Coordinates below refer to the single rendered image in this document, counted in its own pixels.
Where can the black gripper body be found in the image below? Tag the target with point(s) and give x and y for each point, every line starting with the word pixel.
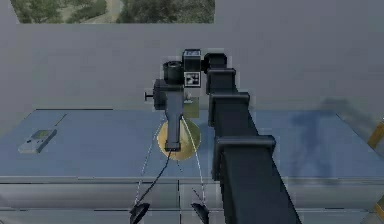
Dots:
pixel 174 110

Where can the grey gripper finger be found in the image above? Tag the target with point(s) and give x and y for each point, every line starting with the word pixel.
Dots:
pixel 139 212
pixel 201 212

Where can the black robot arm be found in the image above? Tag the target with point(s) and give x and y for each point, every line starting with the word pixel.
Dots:
pixel 246 166

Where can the yellow round vase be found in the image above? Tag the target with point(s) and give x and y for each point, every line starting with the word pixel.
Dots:
pixel 187 151

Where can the blue topped grey cabinet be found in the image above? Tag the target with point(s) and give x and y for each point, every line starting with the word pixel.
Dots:
pixel 100 150

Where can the window with green view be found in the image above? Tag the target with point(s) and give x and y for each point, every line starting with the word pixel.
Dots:
pixel 113 10

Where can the grey handheld game console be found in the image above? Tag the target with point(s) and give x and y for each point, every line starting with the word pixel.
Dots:
pixel 37 141

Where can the yellow wooden chair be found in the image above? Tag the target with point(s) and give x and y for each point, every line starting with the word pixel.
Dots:
pixel 376 135

